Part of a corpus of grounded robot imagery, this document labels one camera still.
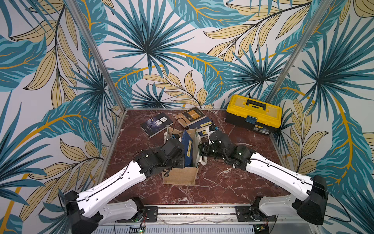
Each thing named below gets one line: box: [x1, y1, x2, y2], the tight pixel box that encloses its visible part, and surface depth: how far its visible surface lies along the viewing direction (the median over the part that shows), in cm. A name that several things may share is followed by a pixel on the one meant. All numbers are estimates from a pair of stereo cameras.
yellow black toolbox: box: [224, 94, 283, 136], surface depth 100 cm
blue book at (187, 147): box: [181, 130, 194, 168], surface depth 80 cm
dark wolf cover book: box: [139, 112, 174, 138], surface depth 112 cm
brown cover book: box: [174, 106, 207, 128], surface depth 116 cm
